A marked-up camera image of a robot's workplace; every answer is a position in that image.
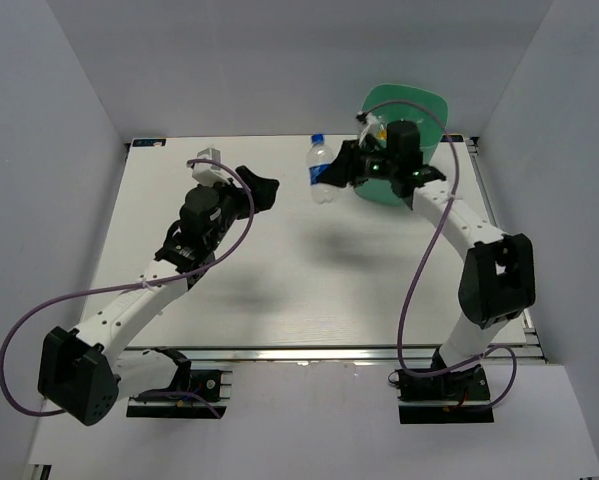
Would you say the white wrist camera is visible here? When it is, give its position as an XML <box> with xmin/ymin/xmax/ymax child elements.
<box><xmin>186</xmin><ymin>147</ymin><xmax>232</xmax><ymax>187</ymax></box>
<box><xmin>355</xmin><ymin>112</ymin><xmax>387</xmax><ymax>151</ymax></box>

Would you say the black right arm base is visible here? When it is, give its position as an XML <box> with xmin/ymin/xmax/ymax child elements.
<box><xmin>388</xmin><ymin>361</ymin><xmax>494</xmax><ymax>425</ymax></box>

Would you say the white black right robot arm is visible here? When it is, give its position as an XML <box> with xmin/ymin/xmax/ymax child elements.
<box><xmin>311</xmin><ymin>120</ymin><xmax>536</xmax><ymax>399</ymax></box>

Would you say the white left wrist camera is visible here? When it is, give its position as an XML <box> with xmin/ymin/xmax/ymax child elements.
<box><xmin>186</xmin><ymin>147</ymin><xmax>232</xmax><ymax>187</ymax></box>

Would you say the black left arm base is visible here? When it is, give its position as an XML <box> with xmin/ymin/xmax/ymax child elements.
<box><xmin>117</xmin><ymin>348</ymin><xmax>233</xmax><ymax>420</ymax></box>

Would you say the clear Pepsi bottle blue cap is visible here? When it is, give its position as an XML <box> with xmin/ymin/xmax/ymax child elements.
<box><xmin>306</xmin><ymin>133</ymin><xmax>339</xmax><ymax>204</ymax></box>

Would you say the green plastic bin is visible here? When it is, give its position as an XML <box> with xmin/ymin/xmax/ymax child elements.
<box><xmin>352</xmin><ymin>83</ymin><xmax>451</xmax><ymax>207</ymax></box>

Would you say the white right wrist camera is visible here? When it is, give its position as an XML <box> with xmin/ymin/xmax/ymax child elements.
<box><xmin>355</xmin><ymin>112</ymin><xmax>387</xmax><ymax>151</ymax></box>

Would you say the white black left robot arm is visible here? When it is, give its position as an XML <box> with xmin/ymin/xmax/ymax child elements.
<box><xmin>38</xmin><ymin>161</ymin><xmax>280</xmax><ymax>426</ymax></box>

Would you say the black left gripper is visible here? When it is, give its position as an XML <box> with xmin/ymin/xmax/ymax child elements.
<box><xmin>201</xmin><ymin>167</ymin><xmax>279</xmax><ymax>249</ymax></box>

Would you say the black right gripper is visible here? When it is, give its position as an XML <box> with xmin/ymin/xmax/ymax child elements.
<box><xmin>315</xmin><ymin>139</ymin><xmax>397</xmax><ymax>189</ymax></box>

